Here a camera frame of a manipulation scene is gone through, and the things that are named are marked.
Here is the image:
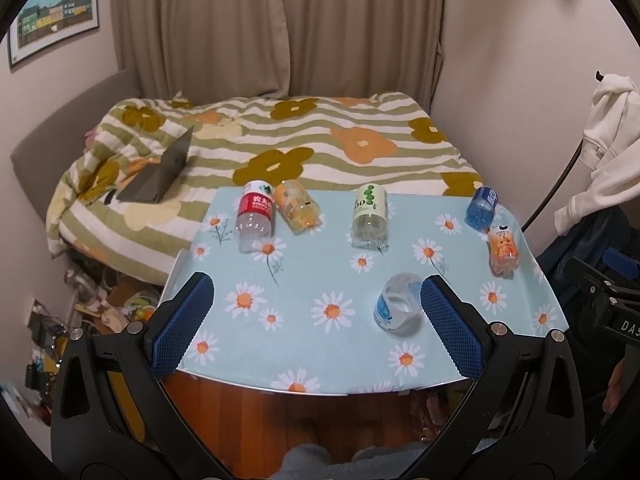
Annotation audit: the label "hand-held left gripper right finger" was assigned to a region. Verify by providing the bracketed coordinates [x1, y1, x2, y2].
[420, 274, 586, 441]

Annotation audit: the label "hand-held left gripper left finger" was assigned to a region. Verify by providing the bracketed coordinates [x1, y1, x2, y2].
[50, 271, 216, 441]

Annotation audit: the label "clear bottle blue label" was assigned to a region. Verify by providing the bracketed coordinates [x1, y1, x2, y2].
[373, 272, 426, 337]

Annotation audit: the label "dark blue garment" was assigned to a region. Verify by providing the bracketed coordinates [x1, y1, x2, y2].
[537, 205, 640, 291]

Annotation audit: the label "small peach drink bottle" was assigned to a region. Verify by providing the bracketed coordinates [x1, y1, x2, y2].
[487, 225, 521, 278]

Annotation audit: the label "pile of assorted clutter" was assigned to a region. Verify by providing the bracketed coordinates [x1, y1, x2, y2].
[17, 265, 168, 416]

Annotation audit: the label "blue plastic bottle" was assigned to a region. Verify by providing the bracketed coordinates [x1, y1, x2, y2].
[466, 186, 501, 232]

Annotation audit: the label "clear bottle red label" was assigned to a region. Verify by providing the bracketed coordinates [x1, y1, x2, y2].
[235, 180, 276, 254]

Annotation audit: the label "daisy print tablecloth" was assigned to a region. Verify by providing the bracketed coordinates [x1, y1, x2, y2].
[159, 187, 571, 396]

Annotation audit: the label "clear bottle green label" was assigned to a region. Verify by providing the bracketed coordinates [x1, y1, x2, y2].
[350, 183, 390, 250]

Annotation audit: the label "grey laptop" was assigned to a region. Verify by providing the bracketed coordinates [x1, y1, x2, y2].
[116, 125, 196, 205]

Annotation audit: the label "white hoodie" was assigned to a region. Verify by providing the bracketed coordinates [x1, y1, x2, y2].
[554, 74, 640, 236]

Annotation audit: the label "orange juice bottle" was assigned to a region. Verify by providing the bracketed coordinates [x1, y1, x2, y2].
[274, 180, 321, 236]

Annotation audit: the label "person's legs in grey pants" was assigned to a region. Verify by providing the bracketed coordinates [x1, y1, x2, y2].
[270, 441, 433, 480]

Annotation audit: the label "grey upholstered headboard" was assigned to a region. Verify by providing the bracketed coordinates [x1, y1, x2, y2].
[10, 67, 146, 226]

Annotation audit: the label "striped flower print blanket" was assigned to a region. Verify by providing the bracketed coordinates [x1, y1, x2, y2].
[45, 91, 486, 286]

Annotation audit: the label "beige curtain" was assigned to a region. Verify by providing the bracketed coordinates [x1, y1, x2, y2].
[281, 0, 447, 106]
[109, 0, 292, 107]

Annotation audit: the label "black curved cable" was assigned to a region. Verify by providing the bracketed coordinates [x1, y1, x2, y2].
[520, 137, 587, 241]

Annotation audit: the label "framed wall picture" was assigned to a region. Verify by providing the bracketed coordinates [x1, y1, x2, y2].
[7, 0, 101, 71]

